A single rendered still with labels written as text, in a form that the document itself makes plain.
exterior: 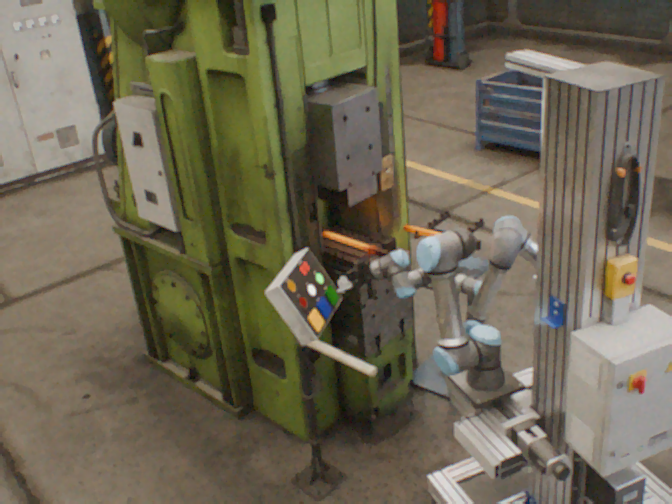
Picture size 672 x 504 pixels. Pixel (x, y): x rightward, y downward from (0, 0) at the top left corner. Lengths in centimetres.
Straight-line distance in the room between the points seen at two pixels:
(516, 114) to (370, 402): 411
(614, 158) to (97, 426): 318
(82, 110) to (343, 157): 545
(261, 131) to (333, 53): 49
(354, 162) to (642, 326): 146
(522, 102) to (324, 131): 421
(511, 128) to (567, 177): 502
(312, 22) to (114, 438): 246
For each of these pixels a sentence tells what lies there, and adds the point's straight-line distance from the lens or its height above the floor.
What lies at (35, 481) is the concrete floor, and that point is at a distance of 431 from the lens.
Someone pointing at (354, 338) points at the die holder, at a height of 53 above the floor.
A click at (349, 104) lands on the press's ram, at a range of 332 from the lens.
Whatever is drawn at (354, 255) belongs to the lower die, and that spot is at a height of 99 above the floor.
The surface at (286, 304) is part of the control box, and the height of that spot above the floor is 112.
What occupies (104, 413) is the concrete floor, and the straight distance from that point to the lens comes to 459.
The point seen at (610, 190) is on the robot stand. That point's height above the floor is 170.
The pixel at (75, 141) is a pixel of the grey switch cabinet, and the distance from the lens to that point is 851.
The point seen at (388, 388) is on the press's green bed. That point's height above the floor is 16.
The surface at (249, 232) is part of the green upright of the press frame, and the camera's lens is 363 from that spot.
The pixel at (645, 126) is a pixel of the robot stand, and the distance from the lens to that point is 246.
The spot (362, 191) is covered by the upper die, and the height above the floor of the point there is 131.
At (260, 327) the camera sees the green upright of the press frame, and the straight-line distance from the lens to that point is 393.
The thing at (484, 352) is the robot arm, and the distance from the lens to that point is 288.
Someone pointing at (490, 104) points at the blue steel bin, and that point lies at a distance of 755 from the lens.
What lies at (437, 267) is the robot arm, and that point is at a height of 136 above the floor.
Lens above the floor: 266
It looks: 27 degrees down
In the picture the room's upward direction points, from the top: 6 degrees counter-clockwise
